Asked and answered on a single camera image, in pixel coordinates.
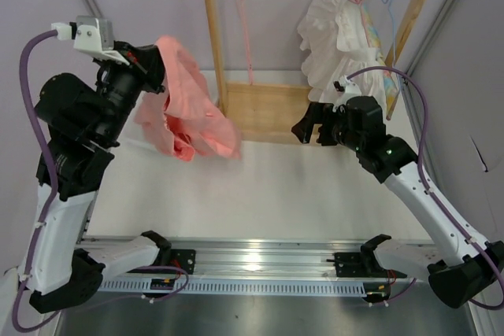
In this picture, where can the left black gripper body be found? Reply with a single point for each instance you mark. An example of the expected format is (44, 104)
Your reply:
(143, 75)

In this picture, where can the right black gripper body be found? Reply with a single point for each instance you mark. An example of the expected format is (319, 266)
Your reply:
(333, 120)

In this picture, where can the pink skirt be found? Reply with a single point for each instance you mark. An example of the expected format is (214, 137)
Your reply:
(183, 121)

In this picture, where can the pink wire hanger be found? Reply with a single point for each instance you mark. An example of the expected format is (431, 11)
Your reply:
(240, 5)

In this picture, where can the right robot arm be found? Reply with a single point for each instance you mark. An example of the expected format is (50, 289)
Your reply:
(464, 262)

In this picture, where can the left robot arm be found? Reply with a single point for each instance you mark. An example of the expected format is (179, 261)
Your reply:
(84, 124)

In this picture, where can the wooden clothes rack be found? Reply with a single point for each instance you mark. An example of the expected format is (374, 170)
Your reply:
(265, 112)

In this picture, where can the colourful pastel garment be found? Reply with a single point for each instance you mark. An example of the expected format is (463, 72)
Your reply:
(390, 79)

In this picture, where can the white ruffled dress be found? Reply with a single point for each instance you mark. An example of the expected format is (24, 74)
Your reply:
(332, 33)

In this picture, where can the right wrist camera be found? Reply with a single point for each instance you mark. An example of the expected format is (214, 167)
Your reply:
(347, 87)

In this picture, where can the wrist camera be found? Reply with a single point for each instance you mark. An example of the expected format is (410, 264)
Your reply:
(92, 36)
(347, 87)

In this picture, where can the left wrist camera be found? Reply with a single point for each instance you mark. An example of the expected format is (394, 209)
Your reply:
(92, 36)

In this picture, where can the white slotted cable duct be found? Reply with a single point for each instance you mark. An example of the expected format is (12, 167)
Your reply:
(324, 288)

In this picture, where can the aluminium mounting rail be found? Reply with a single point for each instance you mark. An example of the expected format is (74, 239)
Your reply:
(218, 258)

